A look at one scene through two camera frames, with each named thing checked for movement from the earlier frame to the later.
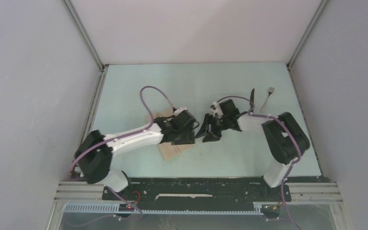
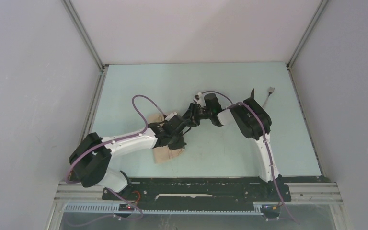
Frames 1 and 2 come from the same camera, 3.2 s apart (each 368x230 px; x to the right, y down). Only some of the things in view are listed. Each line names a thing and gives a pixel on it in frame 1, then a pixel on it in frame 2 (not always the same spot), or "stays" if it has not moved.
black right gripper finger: [203, 129] to [192, 114]
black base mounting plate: [198, 193] stays
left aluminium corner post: [78, 23] stays
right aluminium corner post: [320, 9] stays
